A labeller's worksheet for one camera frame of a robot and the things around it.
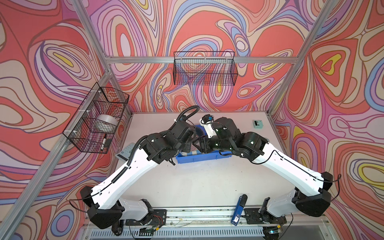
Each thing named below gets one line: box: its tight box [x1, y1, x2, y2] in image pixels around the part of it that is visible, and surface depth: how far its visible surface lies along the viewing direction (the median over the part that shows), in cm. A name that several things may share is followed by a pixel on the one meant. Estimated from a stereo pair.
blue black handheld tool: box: [230, 194, 248, 226], surface depth 75 cm
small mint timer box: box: [252, 119, 264, 129], surface depth 113 cm
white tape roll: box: [92, 114, 119, 133], surface depth 74 cm
